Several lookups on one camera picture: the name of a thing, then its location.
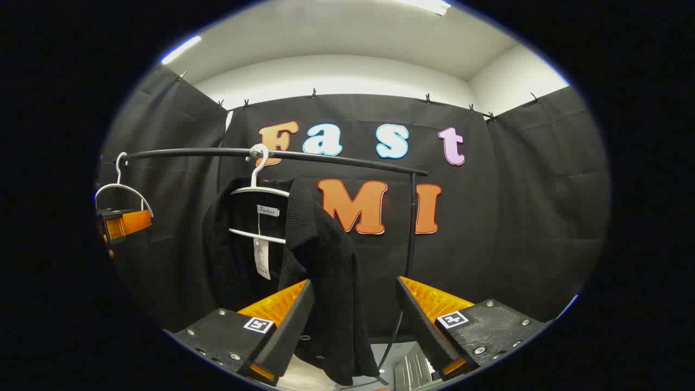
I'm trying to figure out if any black backdrop cloth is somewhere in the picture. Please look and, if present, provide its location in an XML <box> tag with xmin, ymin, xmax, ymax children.
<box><xmin>95</xmin><ymin>64</ymin><xmax>611</xmax><ymax>348</ymax></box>

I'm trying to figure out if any ceiling light panel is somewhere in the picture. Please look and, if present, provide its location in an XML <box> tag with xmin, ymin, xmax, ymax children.
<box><xmin>160</xmin><ymin>35</ymin><xmax>203</xmax><ymax>66</ymax></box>
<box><xmin>391</xmin><ymin>0</ymin><xmax>452</xmax><ymax>16</ymax></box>

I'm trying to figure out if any black clothes rack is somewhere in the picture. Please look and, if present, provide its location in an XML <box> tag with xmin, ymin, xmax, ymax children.
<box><xmin>117</xmin><ymin>148</ymin><xmax>429</xmax><ymax>387</ymax></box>

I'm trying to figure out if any white plastic clothes hanger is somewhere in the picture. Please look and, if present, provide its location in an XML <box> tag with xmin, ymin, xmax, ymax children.
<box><xmin>228</xmin><ymin>144</ymin><xmax>291</xmax><ymax>245</ymax></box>
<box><xmin>93</xmin><ymin>152</ymin><xmax>154</xmax><ymax>218</ymax></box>

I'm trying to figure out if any black knit garment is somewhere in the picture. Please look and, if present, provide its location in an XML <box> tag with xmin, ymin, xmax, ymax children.
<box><xmin>202</xmin><ymin>176</ymin><xmax>381</xmax><ymax>387</ymax></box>

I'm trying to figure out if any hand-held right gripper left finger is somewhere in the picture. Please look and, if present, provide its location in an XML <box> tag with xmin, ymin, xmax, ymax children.
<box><xmin>173</xmin><ymin>279</ymin><xmax>315</xmax><ymax>387</ymax></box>

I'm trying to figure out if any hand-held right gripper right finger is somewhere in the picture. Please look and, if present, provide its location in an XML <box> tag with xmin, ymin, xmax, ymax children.
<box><xmin>396</xmin><ymin>276</ymin><xmax>549</xmax><ymax>381</ymax></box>

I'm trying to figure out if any white fabric laundry hamper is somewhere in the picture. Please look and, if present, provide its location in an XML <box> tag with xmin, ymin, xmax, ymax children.
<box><xmin>274</xmin><ymin>353</ymin><xmax>340</xmax><ymax>391</ymax></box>

